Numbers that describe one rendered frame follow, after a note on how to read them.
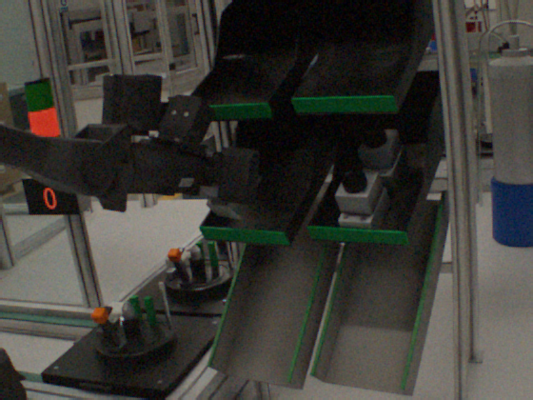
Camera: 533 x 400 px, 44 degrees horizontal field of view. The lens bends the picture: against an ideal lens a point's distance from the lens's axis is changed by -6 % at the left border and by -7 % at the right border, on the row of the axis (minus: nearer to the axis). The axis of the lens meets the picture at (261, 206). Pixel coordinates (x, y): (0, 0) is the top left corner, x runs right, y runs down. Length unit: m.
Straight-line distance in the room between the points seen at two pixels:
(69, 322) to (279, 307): 0.52
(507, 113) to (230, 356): 0.90
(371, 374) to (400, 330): 0.07
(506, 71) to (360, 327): 0.83
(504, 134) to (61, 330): 1.05
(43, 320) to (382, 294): 0.73
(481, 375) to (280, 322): 0.38
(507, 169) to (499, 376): 0.62
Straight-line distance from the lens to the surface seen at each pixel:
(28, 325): 1.46
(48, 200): 1.29
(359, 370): 0.95
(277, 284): 1.02
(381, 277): 0.98
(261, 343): 1.00
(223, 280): 1.33
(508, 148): 1.65
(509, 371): 1.20
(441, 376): 1.20
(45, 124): 1.26
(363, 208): 0.84
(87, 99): 6.83
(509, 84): 1.61
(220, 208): 0.89
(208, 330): 1.20
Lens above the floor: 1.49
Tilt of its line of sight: 17 degrees down
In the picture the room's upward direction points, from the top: 8 degrees counter-clockwise
